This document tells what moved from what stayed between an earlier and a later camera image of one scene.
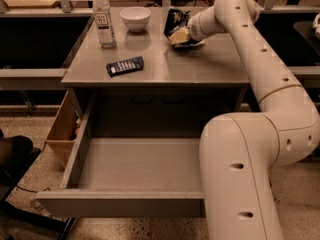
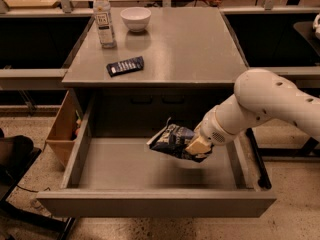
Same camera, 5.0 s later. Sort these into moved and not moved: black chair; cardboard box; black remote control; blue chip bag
Moved: blue chip bag
Not moved: cardboard box; black chair; black remote control
